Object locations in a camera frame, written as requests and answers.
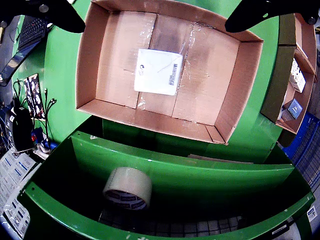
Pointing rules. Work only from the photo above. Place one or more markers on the white cloth rag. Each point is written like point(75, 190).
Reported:
point(41, 151)

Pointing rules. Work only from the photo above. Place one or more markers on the large shallow cardboard tray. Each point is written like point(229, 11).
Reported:
point(112, 62)

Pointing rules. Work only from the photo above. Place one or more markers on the blue tube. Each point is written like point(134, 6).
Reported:
point(51, 144)

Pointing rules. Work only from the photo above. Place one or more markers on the tall white product box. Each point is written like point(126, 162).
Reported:
point(155, 75)

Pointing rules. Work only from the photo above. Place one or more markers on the dark blue board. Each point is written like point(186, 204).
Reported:
point(15, 62)

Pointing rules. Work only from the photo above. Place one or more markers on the small blue logo box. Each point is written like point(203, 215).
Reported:
point(295, 108)

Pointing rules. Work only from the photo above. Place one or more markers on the black patterned card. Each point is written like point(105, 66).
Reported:
point(35, 97)

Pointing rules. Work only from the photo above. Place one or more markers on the black grid floor mat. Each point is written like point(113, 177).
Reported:
point(175, 227)

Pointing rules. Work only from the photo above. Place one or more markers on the black bag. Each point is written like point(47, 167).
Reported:
point(23, 130)

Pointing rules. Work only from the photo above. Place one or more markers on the printed white instruction sheet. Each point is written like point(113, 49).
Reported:
point(15, 172)
point(17, 217)

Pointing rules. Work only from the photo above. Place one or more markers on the small blue red object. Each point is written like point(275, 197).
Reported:
point(37, 135)

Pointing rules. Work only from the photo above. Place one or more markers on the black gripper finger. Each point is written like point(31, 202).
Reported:
point(245, 17)
point(62, 17)

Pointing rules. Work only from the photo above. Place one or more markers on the white box black spot print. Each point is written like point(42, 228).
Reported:
point(297, 76)

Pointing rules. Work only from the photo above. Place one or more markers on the green metal cabinet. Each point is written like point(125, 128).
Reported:
point(200, 175)

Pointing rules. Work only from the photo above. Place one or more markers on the clear packing tape roll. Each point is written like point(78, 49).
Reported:
point(130, 180)

